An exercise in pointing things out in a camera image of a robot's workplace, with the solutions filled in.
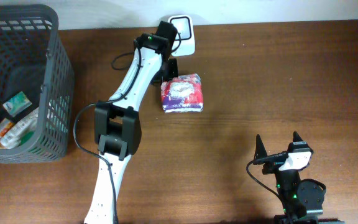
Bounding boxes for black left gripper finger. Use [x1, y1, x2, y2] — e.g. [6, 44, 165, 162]
[152, 67, 168, 84]
[168, 58, 178, 78]

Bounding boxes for small teal tissue pack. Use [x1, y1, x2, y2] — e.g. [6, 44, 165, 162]
[2, 91, 32, 117]

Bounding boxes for white shampoo tube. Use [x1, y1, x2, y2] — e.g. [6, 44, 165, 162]
[0, 108, 39, 149]

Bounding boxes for small orange white packet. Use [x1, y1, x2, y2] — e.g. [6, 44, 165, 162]
[0, 118, 14, 139]

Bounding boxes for mint green wipes pack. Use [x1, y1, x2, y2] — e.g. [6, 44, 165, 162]
[20, 131, 34, 146]

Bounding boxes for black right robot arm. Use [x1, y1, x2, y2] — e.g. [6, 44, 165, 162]
[251, 132, 326, 223]

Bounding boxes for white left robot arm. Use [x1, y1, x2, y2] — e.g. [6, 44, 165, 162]
[84, 21, 179, 224]

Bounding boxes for white barcode scanner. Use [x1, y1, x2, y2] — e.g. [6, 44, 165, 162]
[168, 15, 195, 57]

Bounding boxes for grey plastic mesh basket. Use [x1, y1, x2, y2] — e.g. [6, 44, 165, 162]
[0, 4, 75, 164]

